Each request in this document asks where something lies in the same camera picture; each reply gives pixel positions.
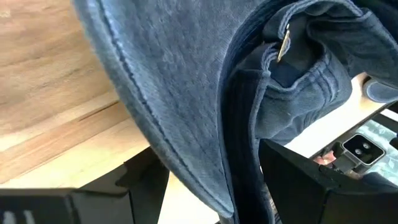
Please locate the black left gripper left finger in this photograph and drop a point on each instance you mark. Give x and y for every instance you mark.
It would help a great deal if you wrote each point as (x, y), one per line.
(146, 186)

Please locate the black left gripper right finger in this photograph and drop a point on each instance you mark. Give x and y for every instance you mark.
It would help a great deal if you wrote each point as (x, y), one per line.
(292, 186)

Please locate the dark navy baseball cap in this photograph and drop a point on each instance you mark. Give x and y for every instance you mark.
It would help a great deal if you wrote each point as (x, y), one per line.
(186, 77)

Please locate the blue denim baseball cap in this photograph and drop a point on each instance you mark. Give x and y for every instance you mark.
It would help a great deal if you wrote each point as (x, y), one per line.
(382, 91)

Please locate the black table-level camera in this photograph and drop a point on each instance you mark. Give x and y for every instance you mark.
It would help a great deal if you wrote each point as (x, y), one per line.
(362, 149)

